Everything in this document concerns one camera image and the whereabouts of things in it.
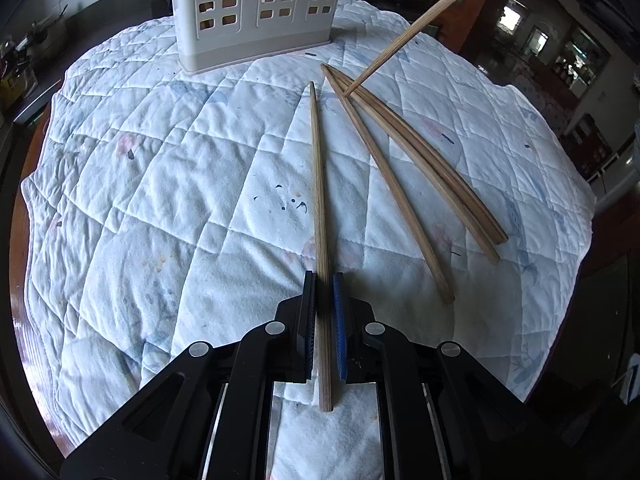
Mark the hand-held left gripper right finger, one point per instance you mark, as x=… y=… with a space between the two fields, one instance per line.
x=340 y=320

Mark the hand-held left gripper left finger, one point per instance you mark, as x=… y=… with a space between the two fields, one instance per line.
x=307 y=320

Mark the long wooden chopstick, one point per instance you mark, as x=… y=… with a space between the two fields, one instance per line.
x=425 y=16
x=390 y=180
x=450 y=174
x=318 y=185
x=452 y=195

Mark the white plastic chopstick holder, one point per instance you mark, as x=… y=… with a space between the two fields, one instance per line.
x=250 y=55

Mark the white quilted cloth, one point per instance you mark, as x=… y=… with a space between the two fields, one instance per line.
x=175 y=185

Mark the dark kitchen counter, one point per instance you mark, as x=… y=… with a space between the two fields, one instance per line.
x=100 y=15

